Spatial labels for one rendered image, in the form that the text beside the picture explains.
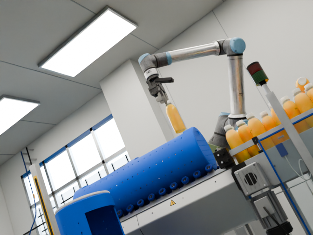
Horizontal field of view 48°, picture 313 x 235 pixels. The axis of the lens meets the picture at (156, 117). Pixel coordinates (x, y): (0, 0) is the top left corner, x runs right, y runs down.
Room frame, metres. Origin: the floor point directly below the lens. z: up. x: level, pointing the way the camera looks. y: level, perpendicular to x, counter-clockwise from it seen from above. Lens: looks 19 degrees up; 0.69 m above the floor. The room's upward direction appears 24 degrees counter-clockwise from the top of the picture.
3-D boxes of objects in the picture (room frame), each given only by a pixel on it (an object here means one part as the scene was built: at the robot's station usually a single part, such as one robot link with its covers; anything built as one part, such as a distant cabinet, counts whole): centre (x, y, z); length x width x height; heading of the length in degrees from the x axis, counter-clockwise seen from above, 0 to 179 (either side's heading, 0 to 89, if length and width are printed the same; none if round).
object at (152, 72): (2.08, -0.09, 1.69); 0.10 x 0.09 x 0.05; 163
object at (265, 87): (1.53, -0.51, 1.18); 0.06 x 0.06 x 0.16
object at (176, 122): (2.08, -0.10, 1.36); 0.07 x 0.07 x 0.19
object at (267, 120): (1.88, -0.54, 1.00); 0.07 x 0.07 x 0.19
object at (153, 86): (2.08, -0.08, 1.61); 0.09 x 0.08 x 0.12; 73
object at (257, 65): (1.53, -0.51, 1.23); 0.06 x 0.06 x 0.04
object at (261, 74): (1.53, -0.51, 1.18); 0.06 x 0.06 x 0.05
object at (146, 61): (2.08, -0.09, 1.77); 0.10 x 0.09 x 0.12; 110
